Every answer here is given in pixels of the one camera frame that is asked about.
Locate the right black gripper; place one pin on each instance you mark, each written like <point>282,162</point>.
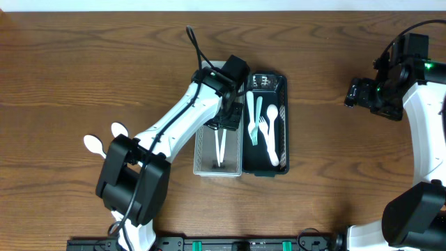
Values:
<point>353,96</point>

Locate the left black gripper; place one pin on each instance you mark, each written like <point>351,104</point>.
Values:
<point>227,118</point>

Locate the white plastic spoon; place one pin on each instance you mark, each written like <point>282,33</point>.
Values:
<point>223,146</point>
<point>94,145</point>
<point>119,129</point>
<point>217,147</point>

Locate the mint green plastic fork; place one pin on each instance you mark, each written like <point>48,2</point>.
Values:
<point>259,102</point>

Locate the pink plastic spoon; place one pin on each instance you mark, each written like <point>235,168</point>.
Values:
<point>272,113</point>

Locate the white plastic fork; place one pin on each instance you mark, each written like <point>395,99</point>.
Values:
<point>263,125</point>

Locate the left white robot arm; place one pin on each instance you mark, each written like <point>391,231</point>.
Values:
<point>134,178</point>

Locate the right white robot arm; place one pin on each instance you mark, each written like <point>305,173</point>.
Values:
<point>411,86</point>

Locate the clear plastic mesh basket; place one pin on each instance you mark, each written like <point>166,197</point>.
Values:
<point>205,159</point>

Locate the dark green mesh basket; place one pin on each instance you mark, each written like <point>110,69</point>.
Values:
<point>272,88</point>

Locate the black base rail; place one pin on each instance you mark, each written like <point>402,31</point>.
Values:
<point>311,241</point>

